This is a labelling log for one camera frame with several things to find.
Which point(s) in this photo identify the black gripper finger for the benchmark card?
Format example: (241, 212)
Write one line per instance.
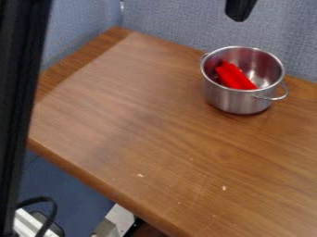
(239, 9)

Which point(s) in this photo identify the red star-shaped block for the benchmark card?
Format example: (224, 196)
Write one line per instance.
(232, 77)

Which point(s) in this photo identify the metal pot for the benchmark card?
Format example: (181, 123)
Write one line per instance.
(264, 70)

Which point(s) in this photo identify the dark vertical bar at left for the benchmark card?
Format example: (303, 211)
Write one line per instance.
(23, 26)

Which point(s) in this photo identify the white box below table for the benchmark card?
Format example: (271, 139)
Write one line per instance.
(26, 225)

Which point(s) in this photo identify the white table bracket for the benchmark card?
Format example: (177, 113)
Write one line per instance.
(116, 224)

